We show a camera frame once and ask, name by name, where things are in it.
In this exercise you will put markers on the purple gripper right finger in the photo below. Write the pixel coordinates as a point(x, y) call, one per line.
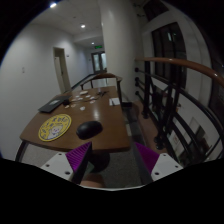
point(154, 166)

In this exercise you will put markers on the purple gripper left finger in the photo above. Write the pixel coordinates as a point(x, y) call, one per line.
point(72, 165)

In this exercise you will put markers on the black computer mouse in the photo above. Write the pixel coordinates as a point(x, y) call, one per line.
point(89, 129)

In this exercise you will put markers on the round yellow mouse pad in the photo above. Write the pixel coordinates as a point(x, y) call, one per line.
point(55, 127)

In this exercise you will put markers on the brown wooden table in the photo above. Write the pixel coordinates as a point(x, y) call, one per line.
point(112, 139)

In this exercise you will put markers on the black laptop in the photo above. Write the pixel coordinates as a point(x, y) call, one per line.
point(53, 104)

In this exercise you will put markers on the white notepad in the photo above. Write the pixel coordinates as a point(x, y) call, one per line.
point(114, 101)

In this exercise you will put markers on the wooden handrail with black railing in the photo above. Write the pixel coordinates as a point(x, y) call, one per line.
point(186, 128)

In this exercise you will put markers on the small white paper pieces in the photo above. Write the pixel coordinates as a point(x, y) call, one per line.
point(82, 97)

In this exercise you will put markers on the white door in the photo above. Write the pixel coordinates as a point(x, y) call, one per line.
point(61, 70)

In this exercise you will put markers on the green exit sign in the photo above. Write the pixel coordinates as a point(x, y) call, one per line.
point(98, 47)

